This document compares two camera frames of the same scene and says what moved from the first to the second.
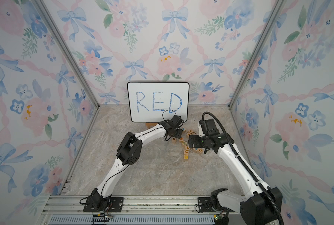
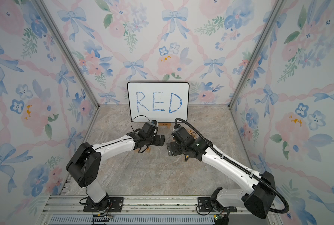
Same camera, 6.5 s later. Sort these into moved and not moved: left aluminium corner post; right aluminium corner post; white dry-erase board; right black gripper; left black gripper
Moved: left black gripper; right black gripper
Not moved: right aluminium corner post; white dry-erase board; left aluminium corner post
